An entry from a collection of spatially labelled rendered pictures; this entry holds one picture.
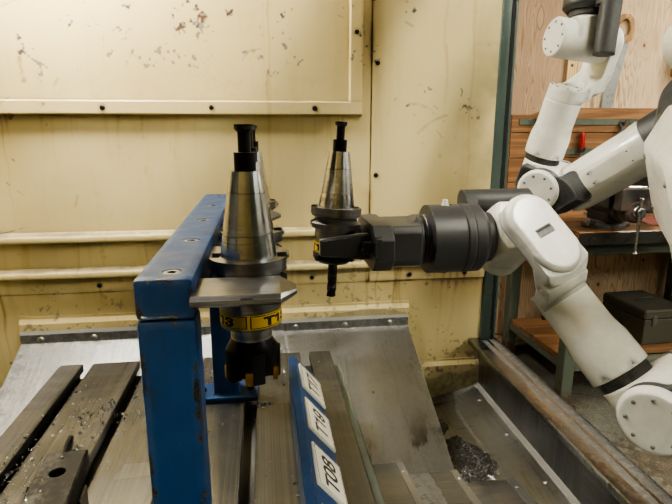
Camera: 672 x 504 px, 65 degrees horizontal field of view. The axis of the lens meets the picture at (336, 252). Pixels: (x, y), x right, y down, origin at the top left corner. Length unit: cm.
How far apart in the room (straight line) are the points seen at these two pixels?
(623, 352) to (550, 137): 49
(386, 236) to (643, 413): 33
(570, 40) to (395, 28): 40
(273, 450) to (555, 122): 74
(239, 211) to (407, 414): 82
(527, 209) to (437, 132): 61
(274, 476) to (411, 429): 47
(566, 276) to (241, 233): 41
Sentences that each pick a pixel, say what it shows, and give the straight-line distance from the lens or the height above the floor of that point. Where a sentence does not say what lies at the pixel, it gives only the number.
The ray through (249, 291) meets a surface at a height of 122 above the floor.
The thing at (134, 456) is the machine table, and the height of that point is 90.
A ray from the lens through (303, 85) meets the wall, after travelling 121.
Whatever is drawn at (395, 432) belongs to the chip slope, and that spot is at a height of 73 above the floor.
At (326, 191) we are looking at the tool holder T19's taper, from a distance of 64.
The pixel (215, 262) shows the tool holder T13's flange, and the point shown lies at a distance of 42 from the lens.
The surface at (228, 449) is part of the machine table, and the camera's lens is 78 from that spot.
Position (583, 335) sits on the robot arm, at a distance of 70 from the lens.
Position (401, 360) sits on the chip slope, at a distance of 125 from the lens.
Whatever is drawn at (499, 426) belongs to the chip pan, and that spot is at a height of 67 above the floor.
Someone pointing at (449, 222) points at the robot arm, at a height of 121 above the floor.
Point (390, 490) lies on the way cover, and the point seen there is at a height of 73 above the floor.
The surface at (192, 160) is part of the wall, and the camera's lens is 122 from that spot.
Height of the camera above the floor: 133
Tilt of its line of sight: 13 degrees down
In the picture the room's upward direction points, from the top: straight up
